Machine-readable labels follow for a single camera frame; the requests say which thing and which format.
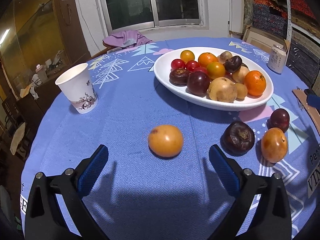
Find large pale spotted apple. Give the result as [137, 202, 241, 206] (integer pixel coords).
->
[208, 77, 238, 103]

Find blue patterned tablecloth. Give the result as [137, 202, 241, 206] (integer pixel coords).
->
[20, 37, 319, 239]

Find yellow-orange round citrus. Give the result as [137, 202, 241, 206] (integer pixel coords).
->
[207, 62, 226, 80]

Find small yellow-orange tomato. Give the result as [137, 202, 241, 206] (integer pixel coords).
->
[180, 50, 195, 63]

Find large orange mandarin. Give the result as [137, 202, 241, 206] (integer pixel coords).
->
[244, 70, 266, 96]

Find shelf with fabric boxes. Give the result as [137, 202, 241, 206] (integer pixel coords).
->
[244, 0, 319, 89]

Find orange-tan spotted fruit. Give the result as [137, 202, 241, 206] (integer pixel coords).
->
[148, 125, 184, 158]

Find wooden glass cabinet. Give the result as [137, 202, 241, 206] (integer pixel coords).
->
[0, 0, 91, 98]

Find window with metal frame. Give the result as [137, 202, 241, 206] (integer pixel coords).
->
[98, 0, 206, 34]

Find small tan fruit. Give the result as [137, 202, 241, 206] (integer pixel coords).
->
[235, 83, 248, 100]

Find small mandarin on plate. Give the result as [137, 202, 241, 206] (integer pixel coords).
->
[198, 52, 219, 68]

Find purple cloth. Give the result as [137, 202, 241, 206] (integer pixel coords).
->
[103, 30, 153, 48]

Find pale tan round fruit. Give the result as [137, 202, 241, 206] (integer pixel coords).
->
[232, 66, 249, 83]

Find red tomato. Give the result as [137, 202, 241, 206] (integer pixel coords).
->
[185, 60, 200, 73]
[193, 67, 208, 75]
[171, 59, 185, 70]

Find white paper cup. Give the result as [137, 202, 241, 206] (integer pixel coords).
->
[55, 63, 98, 114]

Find white drink can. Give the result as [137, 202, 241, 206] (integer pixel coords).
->
[267, 45, 286, 74]

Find white oval plate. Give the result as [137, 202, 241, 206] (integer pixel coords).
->
[153, 47, 275, 112]

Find dark brown mangosteen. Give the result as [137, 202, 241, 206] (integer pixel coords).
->
[169, 68, 190, 86]
[221, 121, 255, 155]
[223, 56, 242, 73]

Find dark purple plum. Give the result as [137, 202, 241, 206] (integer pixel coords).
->
[268, 108, 290, 133]
[187, 72, 210, 96]

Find tan spotted round fruit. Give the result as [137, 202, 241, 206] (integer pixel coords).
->
[218, 51, 233, 64]

